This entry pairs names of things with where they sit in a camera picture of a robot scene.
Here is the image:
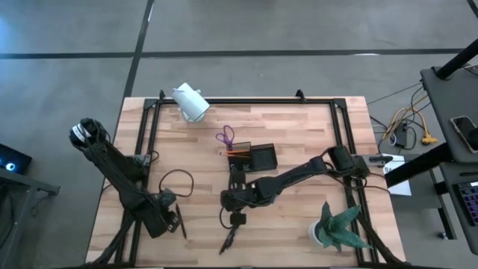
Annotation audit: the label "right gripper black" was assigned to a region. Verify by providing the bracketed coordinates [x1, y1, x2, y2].
[219, 170, 263, 227]

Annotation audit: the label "plain black pen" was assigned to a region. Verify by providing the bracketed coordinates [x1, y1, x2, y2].
[175, 202, 188, 241]

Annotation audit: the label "black mesh desk organizer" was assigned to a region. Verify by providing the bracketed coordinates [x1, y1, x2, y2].
[227, 140, 279, 174]

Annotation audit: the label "black pen white scale print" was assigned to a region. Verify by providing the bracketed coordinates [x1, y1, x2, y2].
[225, 223, 240, 248]
[218, 229, 236, 256]

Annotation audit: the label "purple handled scissors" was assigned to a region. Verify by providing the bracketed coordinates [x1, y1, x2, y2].
[215, 124, 236, 151]

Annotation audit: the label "green plant in white pot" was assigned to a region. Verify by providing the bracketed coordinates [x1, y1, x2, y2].
[307, 201, 373, 253]

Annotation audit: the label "dark grey equipment cart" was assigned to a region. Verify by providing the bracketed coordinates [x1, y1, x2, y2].
[0, 167, 60, 269]

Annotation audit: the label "white paper sheet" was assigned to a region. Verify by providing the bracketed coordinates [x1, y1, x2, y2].
[382, 154, 412, 197]

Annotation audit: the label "black computer tower blue light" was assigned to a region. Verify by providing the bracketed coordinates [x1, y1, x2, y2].
[0, 143, 33, 176]

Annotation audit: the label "black power adapter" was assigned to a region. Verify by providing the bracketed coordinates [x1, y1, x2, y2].
[394, 121, 409, 149]

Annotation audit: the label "dark grey keyboard desk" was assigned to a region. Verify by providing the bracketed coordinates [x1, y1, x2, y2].
[438, 161, 478, 256]

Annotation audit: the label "grey side desk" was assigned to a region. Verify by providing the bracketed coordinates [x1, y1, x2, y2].
[419, 65, 478, 164]

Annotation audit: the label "backlit keyboard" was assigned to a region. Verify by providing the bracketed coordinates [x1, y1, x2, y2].
[453, 181, 478, 227]

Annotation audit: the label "black smartphone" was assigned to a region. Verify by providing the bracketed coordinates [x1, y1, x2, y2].
[449, 115, 478, 155]

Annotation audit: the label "black round pole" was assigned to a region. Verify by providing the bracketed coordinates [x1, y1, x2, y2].
[435, 38, 478, 81]

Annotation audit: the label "black aluminium table frame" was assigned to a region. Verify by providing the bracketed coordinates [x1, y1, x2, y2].
[84, 88, 408, 268]

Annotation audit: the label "yellow cable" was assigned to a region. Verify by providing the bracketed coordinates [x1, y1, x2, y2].
[381, 105, 438, 146]

